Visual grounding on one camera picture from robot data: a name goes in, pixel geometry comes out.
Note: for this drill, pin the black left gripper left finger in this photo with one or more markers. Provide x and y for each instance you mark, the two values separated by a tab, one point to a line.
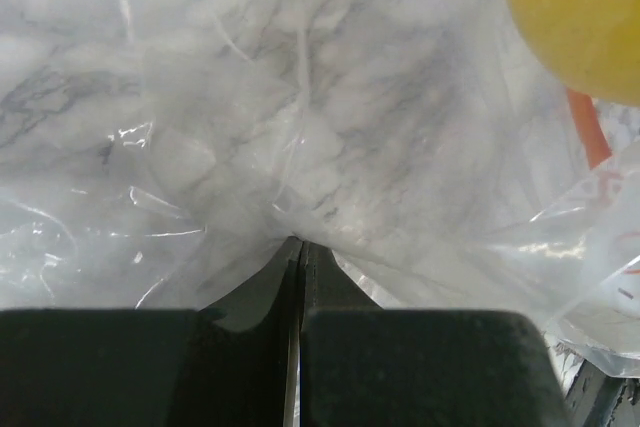
224	365

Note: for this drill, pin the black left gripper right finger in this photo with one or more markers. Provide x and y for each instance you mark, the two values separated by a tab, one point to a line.
364	365

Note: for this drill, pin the orange zip clear bag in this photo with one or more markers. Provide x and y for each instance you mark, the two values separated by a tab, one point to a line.
155	152

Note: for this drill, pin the fake yellow lemon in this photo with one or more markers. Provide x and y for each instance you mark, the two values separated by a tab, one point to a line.
591	46

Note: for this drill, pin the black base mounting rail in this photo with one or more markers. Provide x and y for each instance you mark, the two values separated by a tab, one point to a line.
597	400

